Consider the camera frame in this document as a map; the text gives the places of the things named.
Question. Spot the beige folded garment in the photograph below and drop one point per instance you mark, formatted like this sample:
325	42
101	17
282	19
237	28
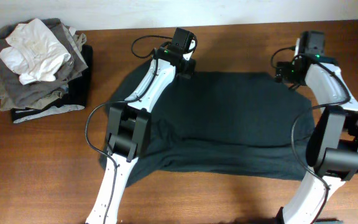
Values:
57	96

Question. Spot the white folded garment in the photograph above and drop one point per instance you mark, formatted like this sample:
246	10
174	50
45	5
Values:
34	53

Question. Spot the dark green t-shirt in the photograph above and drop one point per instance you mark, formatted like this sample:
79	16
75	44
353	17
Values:
228	123

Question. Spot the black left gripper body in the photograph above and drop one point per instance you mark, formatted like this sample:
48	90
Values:
186	66

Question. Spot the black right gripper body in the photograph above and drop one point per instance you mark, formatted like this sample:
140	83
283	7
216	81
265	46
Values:
282	73

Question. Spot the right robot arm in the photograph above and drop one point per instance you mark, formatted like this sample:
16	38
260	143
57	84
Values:
332	150

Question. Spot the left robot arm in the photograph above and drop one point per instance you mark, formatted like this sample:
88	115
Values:
129	128

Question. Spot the dark grey folded garment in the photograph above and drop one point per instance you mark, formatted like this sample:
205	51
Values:
37	58

